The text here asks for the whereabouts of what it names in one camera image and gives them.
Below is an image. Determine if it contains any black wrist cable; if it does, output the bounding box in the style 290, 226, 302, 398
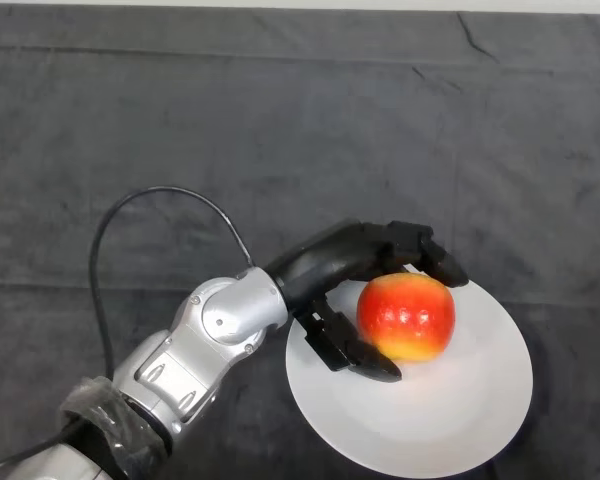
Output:
0, 186, 256, 475

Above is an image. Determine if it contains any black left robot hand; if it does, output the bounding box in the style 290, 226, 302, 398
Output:
263, 218, 470, 384

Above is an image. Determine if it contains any white round plate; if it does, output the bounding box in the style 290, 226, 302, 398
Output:
285, 272, 535, 479

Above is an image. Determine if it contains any red and yellow apple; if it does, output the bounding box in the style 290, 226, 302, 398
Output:
355, 272, 456, 364

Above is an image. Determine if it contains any black cloth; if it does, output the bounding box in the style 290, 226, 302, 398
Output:
0, 1, 600, 480

